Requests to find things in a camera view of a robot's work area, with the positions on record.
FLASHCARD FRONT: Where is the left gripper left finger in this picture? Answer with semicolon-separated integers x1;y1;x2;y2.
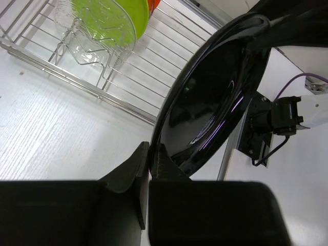
99;141;149;230

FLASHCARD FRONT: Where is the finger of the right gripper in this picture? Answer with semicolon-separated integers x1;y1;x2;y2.
248;0;327;49

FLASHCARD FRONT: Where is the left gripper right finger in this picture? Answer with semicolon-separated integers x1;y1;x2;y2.
151;144;191;182

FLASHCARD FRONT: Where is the black plate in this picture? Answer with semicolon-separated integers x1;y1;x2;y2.
149;13;271;176

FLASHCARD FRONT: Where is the clear glass plate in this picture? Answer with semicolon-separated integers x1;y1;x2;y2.
54;1;136;66

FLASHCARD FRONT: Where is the lime green plate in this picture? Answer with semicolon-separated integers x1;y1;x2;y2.
69;1;150;47

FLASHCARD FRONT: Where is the orange plate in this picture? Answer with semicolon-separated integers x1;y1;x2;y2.
148;0;160;15

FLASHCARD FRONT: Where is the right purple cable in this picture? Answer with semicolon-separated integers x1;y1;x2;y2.
274;72;328;103

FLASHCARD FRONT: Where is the aluminium front rail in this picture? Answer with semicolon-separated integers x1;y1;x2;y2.
217;115;246;181

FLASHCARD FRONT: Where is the metal wire dish rack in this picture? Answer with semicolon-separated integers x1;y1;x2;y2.
1;1;223;124

